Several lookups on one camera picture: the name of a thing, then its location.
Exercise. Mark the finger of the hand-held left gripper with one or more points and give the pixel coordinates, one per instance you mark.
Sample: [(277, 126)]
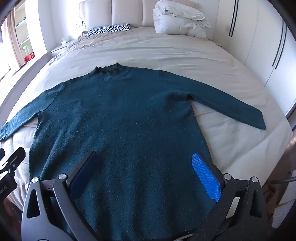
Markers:
[(14, 160)]

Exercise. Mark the bed with beige sheet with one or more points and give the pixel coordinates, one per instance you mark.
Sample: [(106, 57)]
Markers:
[(161, 51)]

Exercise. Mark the wall socket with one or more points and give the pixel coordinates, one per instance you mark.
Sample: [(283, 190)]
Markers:
[(79, 24)]

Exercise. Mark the folded white duvet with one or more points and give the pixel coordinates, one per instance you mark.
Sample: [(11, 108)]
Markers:
[(178, 18)]

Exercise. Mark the white nightstand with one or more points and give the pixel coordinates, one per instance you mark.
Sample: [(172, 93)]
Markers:
[(59, 49)]

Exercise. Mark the teal knit sweater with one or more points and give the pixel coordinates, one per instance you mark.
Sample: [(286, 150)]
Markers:
[(127, 120)]

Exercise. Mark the red box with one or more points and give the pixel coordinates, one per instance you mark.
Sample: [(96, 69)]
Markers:
[(29, 57)]

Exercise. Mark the white grid panel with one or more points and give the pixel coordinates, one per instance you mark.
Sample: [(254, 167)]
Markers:
[(281, 215)]

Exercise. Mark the cream padded headboard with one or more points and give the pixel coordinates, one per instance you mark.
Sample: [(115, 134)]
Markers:
[(134, 11)]

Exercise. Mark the green container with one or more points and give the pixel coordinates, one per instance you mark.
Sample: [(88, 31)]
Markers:
[(25, 49)]

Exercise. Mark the beige curtain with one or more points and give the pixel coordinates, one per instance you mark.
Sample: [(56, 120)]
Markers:
[(12, 44)]

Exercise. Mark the white shelf unit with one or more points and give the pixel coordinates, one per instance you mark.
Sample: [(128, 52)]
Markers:
[(22, 25)]

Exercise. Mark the zebra print pillow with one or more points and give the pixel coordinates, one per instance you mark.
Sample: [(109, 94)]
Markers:
[(108, 29)]

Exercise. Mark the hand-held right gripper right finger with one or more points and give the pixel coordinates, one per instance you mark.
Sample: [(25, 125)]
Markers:
[(205, 177)]

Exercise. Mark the metal rod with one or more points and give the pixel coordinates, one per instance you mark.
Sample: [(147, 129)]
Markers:
[(283, 180)]

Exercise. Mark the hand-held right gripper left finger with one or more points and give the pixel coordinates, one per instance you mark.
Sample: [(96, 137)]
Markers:
[(85, 172)]

